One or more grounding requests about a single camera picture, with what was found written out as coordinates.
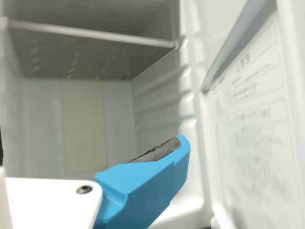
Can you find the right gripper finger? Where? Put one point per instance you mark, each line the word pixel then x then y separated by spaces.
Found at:
pixel 143 186

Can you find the incubator door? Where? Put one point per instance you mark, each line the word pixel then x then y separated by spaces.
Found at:
pixel 257 143

